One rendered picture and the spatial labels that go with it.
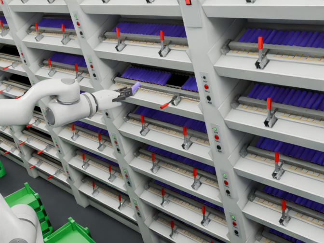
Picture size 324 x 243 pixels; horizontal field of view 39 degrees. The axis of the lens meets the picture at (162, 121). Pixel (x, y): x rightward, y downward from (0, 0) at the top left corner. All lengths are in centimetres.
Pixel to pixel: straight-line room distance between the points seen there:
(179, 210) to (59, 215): 114
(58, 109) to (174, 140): 58
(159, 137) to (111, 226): 100
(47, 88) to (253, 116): 68
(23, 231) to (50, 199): 163
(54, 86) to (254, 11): 67
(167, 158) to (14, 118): 82
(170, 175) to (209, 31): 81
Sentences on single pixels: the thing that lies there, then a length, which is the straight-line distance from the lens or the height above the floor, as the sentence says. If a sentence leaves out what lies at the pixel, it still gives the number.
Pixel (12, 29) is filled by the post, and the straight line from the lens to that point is 271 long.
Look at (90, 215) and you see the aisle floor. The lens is 301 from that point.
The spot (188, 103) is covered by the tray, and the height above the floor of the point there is 96.
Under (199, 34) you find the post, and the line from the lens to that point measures 151.
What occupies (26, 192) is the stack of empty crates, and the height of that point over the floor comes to 26.
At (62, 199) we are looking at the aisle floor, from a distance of 328.
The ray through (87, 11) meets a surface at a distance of 199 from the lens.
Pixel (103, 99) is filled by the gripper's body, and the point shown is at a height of 110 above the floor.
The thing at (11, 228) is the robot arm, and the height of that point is 79.
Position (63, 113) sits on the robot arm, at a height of 112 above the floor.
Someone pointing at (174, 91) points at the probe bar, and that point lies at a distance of 180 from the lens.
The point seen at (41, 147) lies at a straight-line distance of 324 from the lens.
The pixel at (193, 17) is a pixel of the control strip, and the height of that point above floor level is 131.
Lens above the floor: 168
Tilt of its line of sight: 26 degrees down
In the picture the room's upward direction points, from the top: 15 degrees counter-clockwise
